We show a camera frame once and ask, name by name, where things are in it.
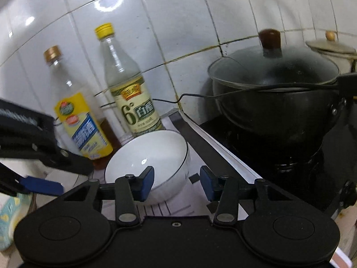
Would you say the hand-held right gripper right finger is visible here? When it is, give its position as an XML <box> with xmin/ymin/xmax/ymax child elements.
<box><xmin>200</xmin><ymin>165</ymin><xmax>297</xmax><ymax>228</ymax></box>

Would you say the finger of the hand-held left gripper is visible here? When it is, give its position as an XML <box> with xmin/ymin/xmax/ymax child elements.
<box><xmin>32</xmin><ymin>142</ymin><xmax>94</xmax><ymax>175</ymax></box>
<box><xmin>0</xmin><ymin>163</ymin><xmax>64</xmax><ymax>197</ymax></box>

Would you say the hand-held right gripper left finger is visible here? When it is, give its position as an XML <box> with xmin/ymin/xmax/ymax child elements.
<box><xmin>57</xmin><ymin>166</ymin><xmax>155</xmax><ymax>228</ymax></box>

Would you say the white bowl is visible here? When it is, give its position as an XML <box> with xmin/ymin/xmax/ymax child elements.
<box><xmin>104</xmin><ymin>130</ymin><xmax>191</xmax><ymax>204</ymax></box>

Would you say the blue fried egg plate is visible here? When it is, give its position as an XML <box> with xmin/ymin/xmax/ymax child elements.
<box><xmin>0</xmin><ymin>194</ymin><xmax>33</xmax><ymax>252</ymax></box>

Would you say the striped white tablecloth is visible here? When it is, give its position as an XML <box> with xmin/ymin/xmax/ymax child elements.
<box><xmin>89</xmin><ymin>109</ymin><xmax>264</xmax><ymax>217</ymax></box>

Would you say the cooking wine bottle yellow label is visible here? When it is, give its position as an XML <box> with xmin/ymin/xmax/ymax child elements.
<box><xmin>43</xmin><ymin>45</ymin><xmax>113</xmax><ymax>161</ymax></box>

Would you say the black stove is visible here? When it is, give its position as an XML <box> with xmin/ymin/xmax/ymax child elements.
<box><xmin>199</xmin><ymin>116</ymin><xmax>357</xmax><ymax>213</ymax></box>

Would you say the vinegar bottle yellow cap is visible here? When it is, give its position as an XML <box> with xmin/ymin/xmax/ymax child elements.
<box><xmin>95</xmin><ymin>23</ymin><xmax>162</xmax><ymax>138</ymax></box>

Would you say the black wok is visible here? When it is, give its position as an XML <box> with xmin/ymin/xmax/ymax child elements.
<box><xmin>208</xmin><ymin>73</ymin><xmax>357</xmax><ymax>157</ymax></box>

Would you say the glass lid brown knob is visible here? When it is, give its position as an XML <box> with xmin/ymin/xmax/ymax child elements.
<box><xmin>208</xmin><ymin>29</ymin><xmax>340</xmax><ymax>90</ymax></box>

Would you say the beige pot with lid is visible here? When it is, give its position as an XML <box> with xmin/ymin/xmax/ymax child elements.
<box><xmin>305</xmin><ymin>30</ymin><xmax>357</xmax><ymax>74</ymax></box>

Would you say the black cable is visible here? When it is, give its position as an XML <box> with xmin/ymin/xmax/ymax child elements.
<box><xmin>96</xmin><ymin>81</ymin><xmax>339</xmax><ymax>109</ymax></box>

